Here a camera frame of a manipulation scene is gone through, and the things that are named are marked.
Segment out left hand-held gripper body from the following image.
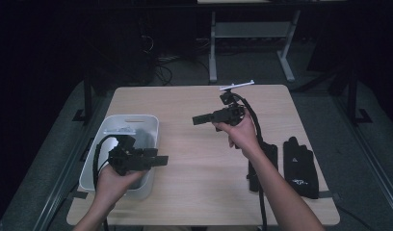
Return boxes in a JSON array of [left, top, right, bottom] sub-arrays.
[[103, 127, 154, 177]]

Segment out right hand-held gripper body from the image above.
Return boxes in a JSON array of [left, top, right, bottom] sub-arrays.
[[213, 80, 255, 127]]

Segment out white plastic bin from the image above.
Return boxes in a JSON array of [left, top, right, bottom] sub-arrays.
[[78, 114, 160, 200]]

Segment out black glove with triangle mark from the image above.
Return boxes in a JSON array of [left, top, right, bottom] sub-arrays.
[[282, 136, 320, 200]]

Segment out person's right hand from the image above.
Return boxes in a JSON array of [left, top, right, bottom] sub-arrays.
[[216, 109, 264, 160]]

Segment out person's left hand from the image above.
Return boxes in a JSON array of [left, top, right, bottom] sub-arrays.
[[95, 165, 147, 206]]

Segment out grey tape piece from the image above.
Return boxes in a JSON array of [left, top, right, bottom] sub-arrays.
[[316, 190, 341, 200], [70, 190, 89, 200]]

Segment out right hand-held gripper cable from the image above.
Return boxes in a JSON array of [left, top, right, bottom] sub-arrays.
[[232, 91, 269, 231]]

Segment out hand-held gripper cable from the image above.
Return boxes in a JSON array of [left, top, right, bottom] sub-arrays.
[[232, 91, 269, 231], [92, 134, 122, 231]]

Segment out left hand-held gripper cable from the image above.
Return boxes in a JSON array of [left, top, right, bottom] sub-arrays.
[[92, 134, 122, 231]]

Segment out black floor cables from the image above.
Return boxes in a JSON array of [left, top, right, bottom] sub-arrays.
[[139, 34, 212, 87]]

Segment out black stand post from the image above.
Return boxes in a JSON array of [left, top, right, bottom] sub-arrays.
[[72, 75, 93, 125], [346, 67, 374, 125]]

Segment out white metal frame desk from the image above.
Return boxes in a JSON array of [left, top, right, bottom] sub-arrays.
[[196, 0, 347, 84]]

